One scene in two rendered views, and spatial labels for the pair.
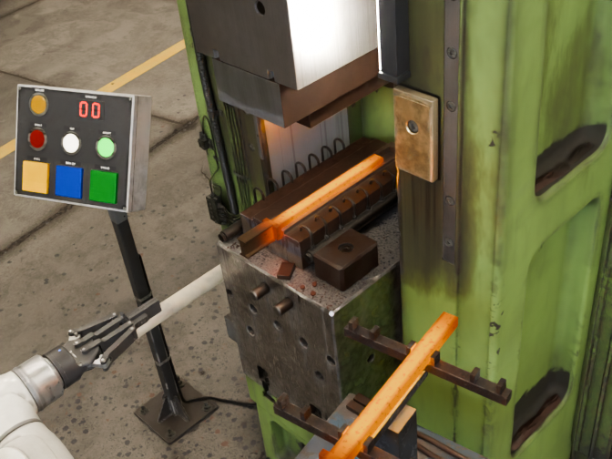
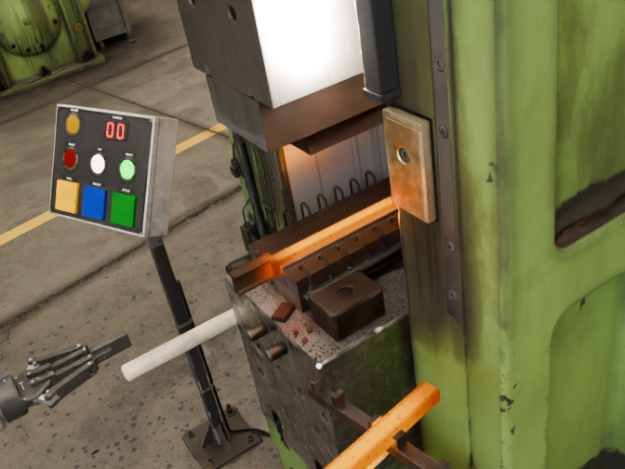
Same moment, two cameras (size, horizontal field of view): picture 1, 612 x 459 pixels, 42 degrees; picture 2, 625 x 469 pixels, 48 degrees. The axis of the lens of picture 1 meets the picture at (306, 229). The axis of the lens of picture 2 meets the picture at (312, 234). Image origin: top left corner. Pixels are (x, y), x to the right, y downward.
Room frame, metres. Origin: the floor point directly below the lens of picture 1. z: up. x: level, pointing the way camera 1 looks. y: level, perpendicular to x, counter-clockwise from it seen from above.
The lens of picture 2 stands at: (0.28, -0.27, 1.80)
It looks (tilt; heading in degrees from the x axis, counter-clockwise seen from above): 33 degrees down; 13
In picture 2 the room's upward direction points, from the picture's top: 11 degrees counter-clockwise
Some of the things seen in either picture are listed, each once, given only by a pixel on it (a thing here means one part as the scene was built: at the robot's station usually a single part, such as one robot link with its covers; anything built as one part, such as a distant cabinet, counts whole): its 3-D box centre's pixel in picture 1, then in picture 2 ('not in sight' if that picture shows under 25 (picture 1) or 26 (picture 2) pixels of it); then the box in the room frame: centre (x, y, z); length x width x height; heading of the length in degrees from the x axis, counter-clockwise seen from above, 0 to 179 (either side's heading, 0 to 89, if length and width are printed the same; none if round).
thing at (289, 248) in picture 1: (334, 194); (355, 231); (1.54, -0.08, 0.96); 0.42 x 0.20 x 0.09; 130
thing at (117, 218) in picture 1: (140, 290); (180, 316); (1.78, 0.50, 0.54); 0.04 x 0.04 x 1.08; 40
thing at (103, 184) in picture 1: (104, 187); (125, 209); (1.62, 0.47, 1.01); 0.07 x 0.05 x 0.07; 65
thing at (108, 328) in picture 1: (101, 335); (60, 367); (1.11, 0.41, 1.00); 0.11 x 0.01 x 0.04; 132
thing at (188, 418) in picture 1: (173, 401); (218, 430); (1.78, 0.50, 0.05); 0.22 x 0.22 x 0.09; 40
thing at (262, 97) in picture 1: (321, 53); (332, 73); (1.54, -0.08, 1.32); 0.42 x 0.20 x 0.10; 130
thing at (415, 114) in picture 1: (415, 134); (409, 165); (1.25, -0.22, 1.27); 0.09 x 0.02 x 0.17; 40
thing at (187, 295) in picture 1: (175, 302); (201, 333); (1.61, 0.37, 0.62); 0.44 x 0.05 x 0.05; 130
